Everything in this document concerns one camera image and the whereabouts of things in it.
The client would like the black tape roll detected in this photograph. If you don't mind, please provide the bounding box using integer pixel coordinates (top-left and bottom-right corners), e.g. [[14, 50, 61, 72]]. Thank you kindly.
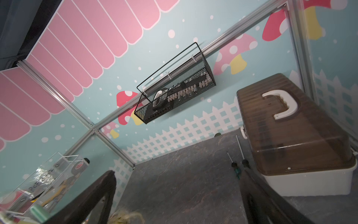
[[71, 158, 90, 175]]

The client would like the black mesh wall basket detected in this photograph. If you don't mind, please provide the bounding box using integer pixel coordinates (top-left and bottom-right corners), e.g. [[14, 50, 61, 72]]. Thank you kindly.
[[134, 42, 216, 124]]

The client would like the green handle screwdriver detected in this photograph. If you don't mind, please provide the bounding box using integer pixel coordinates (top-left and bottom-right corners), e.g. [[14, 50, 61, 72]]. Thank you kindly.
[[227, 152, 241, 180]]

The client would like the white wire wall basket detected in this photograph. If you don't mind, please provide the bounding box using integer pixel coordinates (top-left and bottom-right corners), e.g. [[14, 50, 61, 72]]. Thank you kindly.
[[1, 152, 84, 224]]

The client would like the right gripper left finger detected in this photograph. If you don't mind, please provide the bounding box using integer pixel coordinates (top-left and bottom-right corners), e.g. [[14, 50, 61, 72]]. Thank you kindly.
[[45, 170, 117, 224]]

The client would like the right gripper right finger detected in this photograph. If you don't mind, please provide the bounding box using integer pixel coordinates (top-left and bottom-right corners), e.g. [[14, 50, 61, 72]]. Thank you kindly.
[[240, 168, 308, 224]]

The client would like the socket wrench set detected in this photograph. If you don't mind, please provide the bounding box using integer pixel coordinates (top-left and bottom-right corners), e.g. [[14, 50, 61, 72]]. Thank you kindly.
[[152, 74, 212, 110]]

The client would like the brown lid storage box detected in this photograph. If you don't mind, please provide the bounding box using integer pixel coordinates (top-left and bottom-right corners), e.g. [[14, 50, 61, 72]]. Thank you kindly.
[[237, 73, 358, 197]]

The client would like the black handle screwdriver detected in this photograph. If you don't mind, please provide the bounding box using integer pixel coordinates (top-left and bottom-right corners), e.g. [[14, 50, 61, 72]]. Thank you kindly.
[[236, 135, 250, 169]]

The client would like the green clothespin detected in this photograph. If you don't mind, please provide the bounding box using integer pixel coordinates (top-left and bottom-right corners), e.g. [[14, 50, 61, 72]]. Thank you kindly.
[[30, 204, 51, 224]]

